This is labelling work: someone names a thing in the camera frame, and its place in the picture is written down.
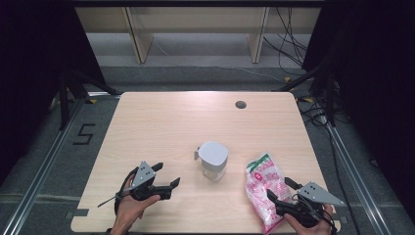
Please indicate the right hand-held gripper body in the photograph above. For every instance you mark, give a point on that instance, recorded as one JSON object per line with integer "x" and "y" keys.
{"x": 310, "y": 204}

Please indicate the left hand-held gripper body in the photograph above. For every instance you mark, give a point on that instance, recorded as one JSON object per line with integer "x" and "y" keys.
{"x": 143, "y": 174}

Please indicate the pink and white plastic bag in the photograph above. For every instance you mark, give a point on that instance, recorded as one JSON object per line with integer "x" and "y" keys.
{"x": 262, "y": 182}

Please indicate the person's right hand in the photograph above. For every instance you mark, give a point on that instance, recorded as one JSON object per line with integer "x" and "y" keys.
{"x": 310, "y": 228}

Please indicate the person's left hand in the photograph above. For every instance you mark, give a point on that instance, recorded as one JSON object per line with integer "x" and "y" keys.
{"x": 130, "y": 210}

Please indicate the black tape strip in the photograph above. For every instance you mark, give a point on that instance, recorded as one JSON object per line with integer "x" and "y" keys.
{"x": 78, "y": 213}
{"x": 342, "y": 219}

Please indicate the yellow tape piece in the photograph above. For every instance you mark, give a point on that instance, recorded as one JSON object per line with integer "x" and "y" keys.
{"x": 93, "y": 101}
{"x": 308, "y": 99}
{"x": 287, "y": 79}

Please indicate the black metal stand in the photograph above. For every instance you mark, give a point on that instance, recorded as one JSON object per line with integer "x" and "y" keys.
{"x": 321, "y": 84}
{"x": 70, "y": 88}

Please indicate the black curtain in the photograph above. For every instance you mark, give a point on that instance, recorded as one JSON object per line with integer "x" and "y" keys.
{"x": 32, "y": 65}
{"x": 375, "y": 81}

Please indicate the beige wooden shelf unit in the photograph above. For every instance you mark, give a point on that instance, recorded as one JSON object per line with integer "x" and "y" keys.
{"x": 195, "y": 29}

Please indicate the aluminium floor rail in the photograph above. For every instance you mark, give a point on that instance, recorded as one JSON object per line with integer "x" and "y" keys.
{"x": 355, "y": 176}
{"x": 39, "y": 176}

